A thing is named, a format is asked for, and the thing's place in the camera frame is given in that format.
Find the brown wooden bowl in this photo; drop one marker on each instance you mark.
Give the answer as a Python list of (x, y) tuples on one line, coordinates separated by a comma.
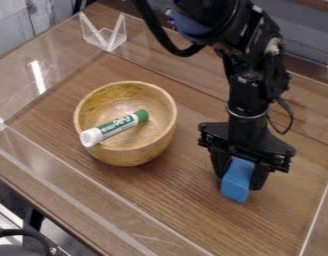
[(142, 143)]

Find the blue rectangular block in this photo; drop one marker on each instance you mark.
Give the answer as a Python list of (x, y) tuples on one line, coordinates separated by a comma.
[(237, 180)]

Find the green white marker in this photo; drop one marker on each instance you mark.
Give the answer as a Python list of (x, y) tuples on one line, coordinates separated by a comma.
[(94, 135)]

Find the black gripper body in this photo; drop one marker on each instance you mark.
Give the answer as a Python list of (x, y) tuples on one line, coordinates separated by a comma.
[(246, 138)]

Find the black table leg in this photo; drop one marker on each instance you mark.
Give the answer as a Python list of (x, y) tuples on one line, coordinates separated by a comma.
[(36, 219)]

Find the clear acrylic corner bracket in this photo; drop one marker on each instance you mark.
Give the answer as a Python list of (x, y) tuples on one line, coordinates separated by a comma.
[(104, 38)]

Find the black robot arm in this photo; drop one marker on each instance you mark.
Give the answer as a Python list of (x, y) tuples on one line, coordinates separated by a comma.
[(245, 36)]

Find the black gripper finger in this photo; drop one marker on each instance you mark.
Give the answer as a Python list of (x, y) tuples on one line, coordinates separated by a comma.
[(259, 176), (222, 161)]

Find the clear acrylic tray wall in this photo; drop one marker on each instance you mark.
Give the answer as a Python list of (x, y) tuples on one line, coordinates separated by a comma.
[(103, 219)]

